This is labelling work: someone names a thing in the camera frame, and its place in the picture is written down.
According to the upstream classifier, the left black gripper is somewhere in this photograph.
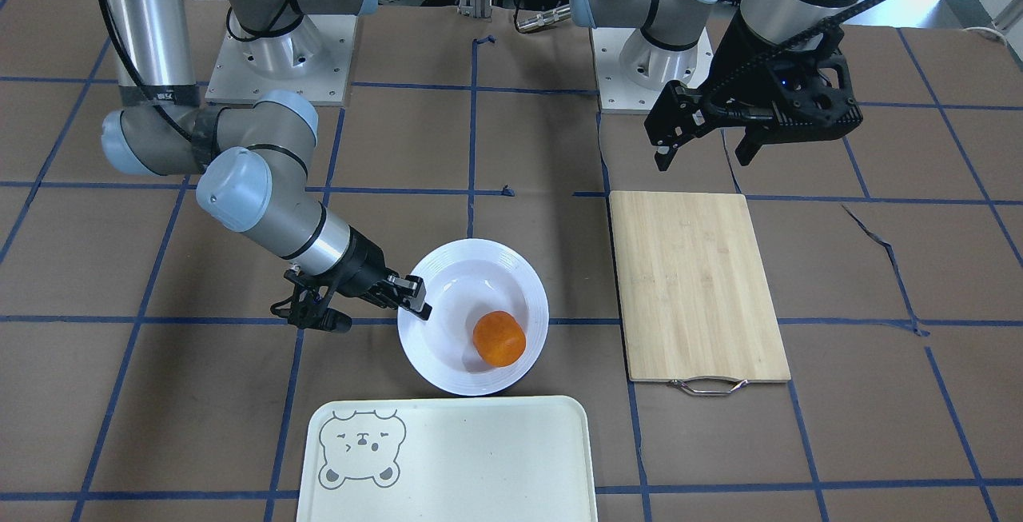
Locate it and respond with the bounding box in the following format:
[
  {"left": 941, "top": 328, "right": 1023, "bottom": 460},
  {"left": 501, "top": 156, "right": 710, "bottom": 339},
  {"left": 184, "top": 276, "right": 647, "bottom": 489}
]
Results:
[{"left": 644, "top": 21, "right": 864, "bottom": 172}]

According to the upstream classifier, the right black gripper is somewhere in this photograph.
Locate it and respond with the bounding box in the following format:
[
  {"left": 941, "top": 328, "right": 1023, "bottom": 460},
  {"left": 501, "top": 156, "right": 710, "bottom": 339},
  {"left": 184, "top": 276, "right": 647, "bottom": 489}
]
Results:
[{"left": 284, "top": 231, "right": 432, "bottom": 333}]

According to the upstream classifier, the white round plate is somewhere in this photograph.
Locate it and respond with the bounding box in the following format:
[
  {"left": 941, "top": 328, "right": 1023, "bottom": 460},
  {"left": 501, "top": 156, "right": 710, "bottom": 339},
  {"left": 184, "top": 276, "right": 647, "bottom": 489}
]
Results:
[{"left": 397, "top": 238, "right": 549, "bottom": 396}]

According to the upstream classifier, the orange fruit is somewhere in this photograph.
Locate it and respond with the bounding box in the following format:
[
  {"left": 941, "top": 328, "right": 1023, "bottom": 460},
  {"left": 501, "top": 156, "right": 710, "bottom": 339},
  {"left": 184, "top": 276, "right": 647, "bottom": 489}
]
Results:
[{"left": 472, "top": 311, "right": 527, "bottom": 368}]

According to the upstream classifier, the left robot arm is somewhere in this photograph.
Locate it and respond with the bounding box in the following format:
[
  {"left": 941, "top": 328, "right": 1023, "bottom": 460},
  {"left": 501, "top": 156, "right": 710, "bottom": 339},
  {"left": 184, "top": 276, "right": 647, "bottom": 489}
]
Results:
[{"left": 570, "top": 0, "right": 863, "bottom": 171}]

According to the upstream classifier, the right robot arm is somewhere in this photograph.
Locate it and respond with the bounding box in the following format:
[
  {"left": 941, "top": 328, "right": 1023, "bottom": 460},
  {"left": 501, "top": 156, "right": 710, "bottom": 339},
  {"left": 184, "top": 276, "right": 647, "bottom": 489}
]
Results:
[{"left": 98, "top": 0, "right": 432, "bottom": 333}]

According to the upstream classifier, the cream bear tray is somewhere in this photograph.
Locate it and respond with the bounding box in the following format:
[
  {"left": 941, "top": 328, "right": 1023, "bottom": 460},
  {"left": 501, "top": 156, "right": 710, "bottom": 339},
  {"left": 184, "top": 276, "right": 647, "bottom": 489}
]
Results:
[{"left": 297, "top": 396, "right": 599, "bottom": 521}]

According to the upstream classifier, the wooden cutting board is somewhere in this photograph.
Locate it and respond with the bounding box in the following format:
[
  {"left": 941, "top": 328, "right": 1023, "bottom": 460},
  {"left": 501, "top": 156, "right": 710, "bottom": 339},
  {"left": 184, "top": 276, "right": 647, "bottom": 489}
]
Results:
[{"left": 609, "top": 190, "right": 790, "bottom": 392}]

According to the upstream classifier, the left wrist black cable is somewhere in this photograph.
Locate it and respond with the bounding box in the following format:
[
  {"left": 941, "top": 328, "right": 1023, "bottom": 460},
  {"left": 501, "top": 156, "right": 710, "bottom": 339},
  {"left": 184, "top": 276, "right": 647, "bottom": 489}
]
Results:
[{"left": 699, "top": 0, "right": 972, "bottom": 103}]

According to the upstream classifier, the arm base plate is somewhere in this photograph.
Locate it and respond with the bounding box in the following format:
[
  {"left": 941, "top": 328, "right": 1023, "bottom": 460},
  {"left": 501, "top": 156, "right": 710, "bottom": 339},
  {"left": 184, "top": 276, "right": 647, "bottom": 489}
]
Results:
[
  {"left": 205, "top": 14, "right": 358, "bottom": 106},
  {"left": 591, "top": 28, "right": 713, "bottom": 114}
]

